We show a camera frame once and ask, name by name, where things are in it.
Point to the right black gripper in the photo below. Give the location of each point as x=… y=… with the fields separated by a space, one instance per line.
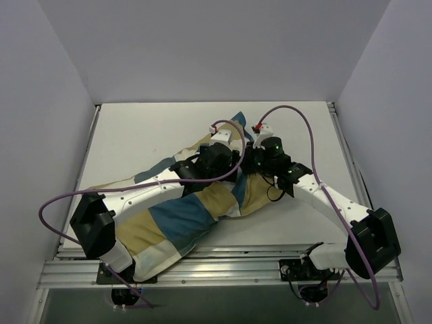
x=250 y=156

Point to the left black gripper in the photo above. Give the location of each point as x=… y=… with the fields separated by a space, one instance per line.
x=234 y=160

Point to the checked blue beige pillowcase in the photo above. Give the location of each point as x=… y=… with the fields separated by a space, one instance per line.
x=160 y=236

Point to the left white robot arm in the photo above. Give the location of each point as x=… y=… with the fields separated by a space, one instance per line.
x=101 y=212

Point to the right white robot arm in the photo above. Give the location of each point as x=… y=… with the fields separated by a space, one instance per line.
x=372 y=241

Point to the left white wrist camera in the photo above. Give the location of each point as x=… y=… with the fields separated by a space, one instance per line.
x=220 y=136

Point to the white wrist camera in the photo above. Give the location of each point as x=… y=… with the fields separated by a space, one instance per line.
x=220 y=136
x=262 y=131

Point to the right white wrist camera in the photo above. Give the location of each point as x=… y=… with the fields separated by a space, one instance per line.
x=262 y=131

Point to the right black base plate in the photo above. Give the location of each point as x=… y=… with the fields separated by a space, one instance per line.
x=298 y=270

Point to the aluminium rail frame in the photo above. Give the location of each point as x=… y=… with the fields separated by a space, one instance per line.
x=238 y=254

